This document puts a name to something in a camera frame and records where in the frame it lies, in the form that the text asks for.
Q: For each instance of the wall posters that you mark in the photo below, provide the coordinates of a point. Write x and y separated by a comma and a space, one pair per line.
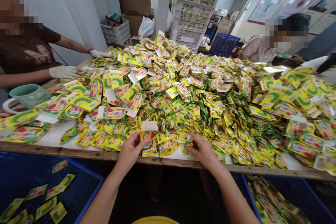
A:
294, 3

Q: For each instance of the white plastic bag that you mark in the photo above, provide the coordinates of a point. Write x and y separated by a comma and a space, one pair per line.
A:
145, 28

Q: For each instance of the stack of white crates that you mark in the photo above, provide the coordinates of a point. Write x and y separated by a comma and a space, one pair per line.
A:
195, 6

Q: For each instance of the heap of yellow sachets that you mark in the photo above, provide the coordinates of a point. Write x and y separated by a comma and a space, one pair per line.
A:
210, 119

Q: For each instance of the blue mesh crate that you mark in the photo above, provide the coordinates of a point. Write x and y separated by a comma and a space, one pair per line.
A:
223, 44

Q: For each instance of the small yellow carton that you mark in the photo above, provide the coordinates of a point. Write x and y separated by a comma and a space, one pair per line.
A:
149, 129

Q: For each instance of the group of closed yellow boxes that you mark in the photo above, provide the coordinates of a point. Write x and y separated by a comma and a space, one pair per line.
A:
59, 187

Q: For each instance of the person's left hand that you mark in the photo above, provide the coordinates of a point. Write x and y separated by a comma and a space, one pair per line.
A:
128, 150

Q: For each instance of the cardboard boxes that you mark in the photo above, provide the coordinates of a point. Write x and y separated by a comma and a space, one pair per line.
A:
227, 23

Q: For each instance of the single green yellow sachet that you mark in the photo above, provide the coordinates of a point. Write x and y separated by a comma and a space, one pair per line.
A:
187, 145

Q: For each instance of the person's right hand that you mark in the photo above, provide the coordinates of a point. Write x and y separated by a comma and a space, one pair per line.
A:
207, 155

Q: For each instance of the blue plastic crate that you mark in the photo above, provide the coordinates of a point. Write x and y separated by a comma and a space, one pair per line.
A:
309, 195
86, 182

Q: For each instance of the green mug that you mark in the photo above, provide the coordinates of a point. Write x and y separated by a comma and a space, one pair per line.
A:
29, 96

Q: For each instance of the white plastic basket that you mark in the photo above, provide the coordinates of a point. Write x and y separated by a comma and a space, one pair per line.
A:
116, 33

